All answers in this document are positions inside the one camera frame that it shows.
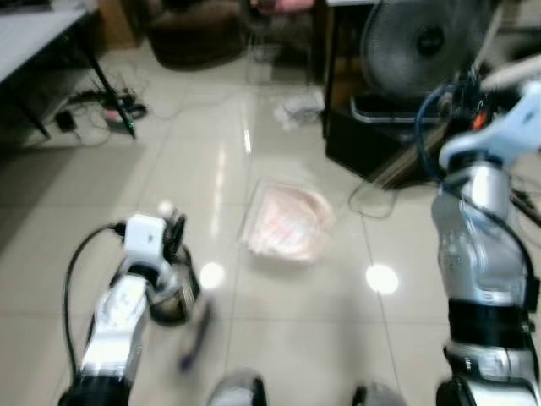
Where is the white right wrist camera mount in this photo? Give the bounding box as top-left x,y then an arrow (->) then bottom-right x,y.
438,80 -> 541,172

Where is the black low cabinet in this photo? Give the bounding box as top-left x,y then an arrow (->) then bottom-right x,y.
324,95 -> 476,189

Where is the white broom handle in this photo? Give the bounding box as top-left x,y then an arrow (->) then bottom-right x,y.
478,54 -> 541,92

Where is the round grey floor fan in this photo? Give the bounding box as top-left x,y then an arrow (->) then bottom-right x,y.
358,0 -> 501,99

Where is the white crumpled paper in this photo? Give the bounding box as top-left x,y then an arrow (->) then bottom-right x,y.
276,91 -> 327,129

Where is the grey right robot foot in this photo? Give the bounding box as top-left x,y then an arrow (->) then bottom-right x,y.
350,381 -> 408,406

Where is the grey left robot foot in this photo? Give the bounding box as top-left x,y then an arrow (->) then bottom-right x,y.
206,367 -> 268,406

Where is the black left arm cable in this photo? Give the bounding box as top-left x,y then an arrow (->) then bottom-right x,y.
62,221 -> 128,377

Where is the black power strip with cables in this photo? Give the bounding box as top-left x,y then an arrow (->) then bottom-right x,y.
52,86 -> 150,134

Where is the black slanted table leg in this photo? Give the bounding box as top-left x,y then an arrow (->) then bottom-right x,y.
83,32 -> 138,138

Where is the white table top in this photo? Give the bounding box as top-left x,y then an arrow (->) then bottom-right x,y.
0,7 -> 92,85

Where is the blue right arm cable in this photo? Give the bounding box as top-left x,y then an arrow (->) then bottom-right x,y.
413,83 -> 464,185

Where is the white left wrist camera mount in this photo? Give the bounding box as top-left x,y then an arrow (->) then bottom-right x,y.
123,213 -> 172,267

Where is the pink clear plastic bag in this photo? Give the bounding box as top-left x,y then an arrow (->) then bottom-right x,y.
240,177 -> 336,265

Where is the purple stick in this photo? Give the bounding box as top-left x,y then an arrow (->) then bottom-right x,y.
179,301 -> 214,373

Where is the thin black floor cable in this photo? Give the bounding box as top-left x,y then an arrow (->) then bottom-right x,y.
348,179 -> 400,219

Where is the brown soft chair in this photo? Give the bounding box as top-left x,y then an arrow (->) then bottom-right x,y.
145,0 -> 248,70

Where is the grey robot foot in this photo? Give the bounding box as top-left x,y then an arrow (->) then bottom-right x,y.
350,381 -> 408,406
206,367 -> 268,406

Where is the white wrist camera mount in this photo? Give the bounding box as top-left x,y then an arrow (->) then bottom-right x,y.
438,80 -> 541,172
123,213 -> 172,267

